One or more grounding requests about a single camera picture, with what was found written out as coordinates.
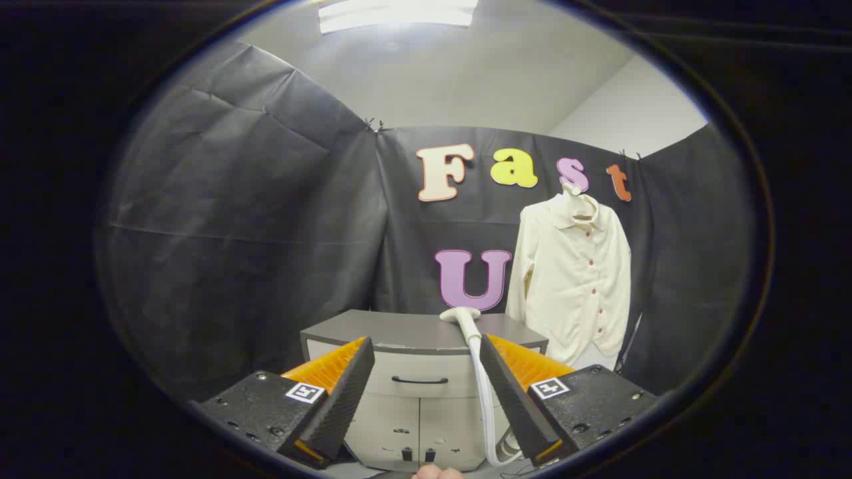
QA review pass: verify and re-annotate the white plastic hanger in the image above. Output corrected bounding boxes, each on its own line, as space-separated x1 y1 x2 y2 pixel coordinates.
562 183 598 220

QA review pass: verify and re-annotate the white garment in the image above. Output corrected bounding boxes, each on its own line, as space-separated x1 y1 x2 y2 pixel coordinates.
566 339 623 371

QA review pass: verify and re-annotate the ceiling light panel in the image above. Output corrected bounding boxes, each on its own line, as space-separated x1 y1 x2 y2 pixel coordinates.
318 0 479 34

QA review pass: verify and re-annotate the white garment steamer head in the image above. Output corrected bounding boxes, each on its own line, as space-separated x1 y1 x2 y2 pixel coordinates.
439 307 481 341

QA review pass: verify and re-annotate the grey top white cabinet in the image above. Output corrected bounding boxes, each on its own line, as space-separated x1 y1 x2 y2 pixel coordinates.
300 309 550 473

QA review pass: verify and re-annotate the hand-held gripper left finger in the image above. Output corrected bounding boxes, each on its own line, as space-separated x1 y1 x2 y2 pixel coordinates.
190 336 375 470

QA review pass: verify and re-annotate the cream button shirt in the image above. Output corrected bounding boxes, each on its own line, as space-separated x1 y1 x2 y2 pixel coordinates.
506 193 632 367

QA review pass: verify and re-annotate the white steamer hose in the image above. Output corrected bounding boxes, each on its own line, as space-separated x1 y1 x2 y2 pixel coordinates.
468 336 523 466

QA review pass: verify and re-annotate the black backdrop cloth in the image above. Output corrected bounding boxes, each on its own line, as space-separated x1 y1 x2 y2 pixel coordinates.
100 40 756 403

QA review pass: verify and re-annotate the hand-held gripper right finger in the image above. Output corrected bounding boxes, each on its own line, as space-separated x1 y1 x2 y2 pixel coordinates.
479 334 660 468

